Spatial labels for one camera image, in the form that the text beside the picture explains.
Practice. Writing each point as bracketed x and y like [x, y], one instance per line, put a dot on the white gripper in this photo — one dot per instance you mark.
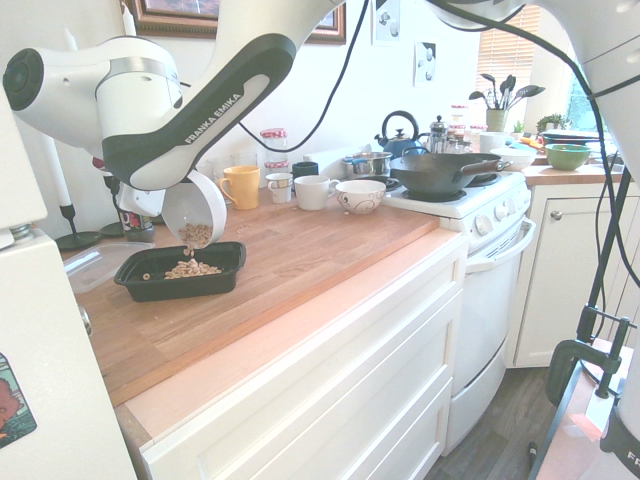
[142, 202]

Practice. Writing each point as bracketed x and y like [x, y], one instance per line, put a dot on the plain white bowl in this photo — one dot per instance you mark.
[210, 200]

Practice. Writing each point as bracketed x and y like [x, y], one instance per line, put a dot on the tan cereal rings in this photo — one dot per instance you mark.
[192, 270]

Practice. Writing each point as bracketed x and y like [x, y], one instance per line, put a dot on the black lidded spice jar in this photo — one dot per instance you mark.
[137, 230]

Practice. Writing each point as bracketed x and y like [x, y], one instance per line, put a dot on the clear drinking glass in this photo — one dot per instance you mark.
[245, 159]
[220, 170]

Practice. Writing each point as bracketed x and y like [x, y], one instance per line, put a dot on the white taper candle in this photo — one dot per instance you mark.
[129, 20]
[70, 39]
[57, 180]

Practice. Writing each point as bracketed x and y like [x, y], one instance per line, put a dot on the clear plastic lid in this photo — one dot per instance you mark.
[85, 275]

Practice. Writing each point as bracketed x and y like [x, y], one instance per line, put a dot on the black plastic food container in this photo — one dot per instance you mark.
[175, 292]

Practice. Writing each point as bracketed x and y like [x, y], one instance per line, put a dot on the yellow mug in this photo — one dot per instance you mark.
[245, 190]

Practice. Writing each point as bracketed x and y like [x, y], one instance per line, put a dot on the small white striped mug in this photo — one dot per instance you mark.
[279, 189]

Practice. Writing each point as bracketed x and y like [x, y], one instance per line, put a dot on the short red checkered lid jar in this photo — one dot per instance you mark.
[276, 167]

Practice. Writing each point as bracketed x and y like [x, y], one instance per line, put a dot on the tall red checkered lid jar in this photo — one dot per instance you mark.
[273, 145]

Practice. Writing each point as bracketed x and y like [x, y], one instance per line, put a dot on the dark blue mug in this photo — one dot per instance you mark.
[305, 170]

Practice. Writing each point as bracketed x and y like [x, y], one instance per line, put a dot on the large white mug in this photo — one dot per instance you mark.
[312, 194]

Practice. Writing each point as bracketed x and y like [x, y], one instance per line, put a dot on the white refrigerator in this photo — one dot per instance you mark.
[45, 350]

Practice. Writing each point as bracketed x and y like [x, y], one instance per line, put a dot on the white bowl with swirl pattern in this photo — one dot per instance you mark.
[360, 200]

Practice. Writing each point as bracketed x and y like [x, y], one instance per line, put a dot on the stainless steel pot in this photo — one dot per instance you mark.
[370, 164]

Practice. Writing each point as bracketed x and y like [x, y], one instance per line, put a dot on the colourful fridge sticker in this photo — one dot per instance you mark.
[15, 400]

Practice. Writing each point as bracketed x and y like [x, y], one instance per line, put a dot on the white drawer cabinet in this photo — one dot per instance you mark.
[325, 375]

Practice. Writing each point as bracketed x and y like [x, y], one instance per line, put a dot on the blue kettle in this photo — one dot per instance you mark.
[400, 142]

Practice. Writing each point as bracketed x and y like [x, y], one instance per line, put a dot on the black wok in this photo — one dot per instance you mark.
[435, 175]

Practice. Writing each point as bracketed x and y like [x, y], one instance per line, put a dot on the glass french press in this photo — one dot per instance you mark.
[439, 137]

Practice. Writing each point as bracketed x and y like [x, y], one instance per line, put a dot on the black kitchen utensil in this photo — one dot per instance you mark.
[476, 95]
[509, 85]
[530, 91]
[489, 82]

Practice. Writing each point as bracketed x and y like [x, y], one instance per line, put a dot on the white round canister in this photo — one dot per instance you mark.
[492, 142]

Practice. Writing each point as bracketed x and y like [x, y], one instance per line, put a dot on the white stove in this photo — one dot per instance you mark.
[485, 300]

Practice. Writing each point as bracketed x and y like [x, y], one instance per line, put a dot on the pale green utensil crock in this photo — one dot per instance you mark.
[496, 120]

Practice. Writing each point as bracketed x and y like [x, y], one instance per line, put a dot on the wide white serving bowl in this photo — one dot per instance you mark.
[512, 159]

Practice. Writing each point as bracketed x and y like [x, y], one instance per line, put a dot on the wooden window blind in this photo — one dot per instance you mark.
[505, 55]

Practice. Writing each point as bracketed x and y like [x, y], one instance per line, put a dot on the green potted plant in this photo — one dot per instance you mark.
[552, 122]

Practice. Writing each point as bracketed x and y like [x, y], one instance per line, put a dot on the white cabinet with knob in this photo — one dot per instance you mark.
[555, 280]

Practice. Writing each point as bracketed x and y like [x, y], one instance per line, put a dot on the green bowl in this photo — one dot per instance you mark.
[567, 159]

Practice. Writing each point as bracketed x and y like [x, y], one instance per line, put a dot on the dark plate stack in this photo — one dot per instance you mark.
[570, 136]

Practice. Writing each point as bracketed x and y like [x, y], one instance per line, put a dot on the black metal C-clamp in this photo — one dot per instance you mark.
[562, 360]

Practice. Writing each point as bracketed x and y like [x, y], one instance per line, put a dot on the black stand pole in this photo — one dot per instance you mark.
[602, 255]

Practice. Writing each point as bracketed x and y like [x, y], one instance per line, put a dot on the wooden robot mounting table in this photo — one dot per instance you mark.
[565, 450]

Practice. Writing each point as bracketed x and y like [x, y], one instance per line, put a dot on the framed picture, brown frame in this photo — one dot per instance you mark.
[170, 22]

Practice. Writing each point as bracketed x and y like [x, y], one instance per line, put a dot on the white wall poster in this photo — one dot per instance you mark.
[425, 64]
[386, 22]

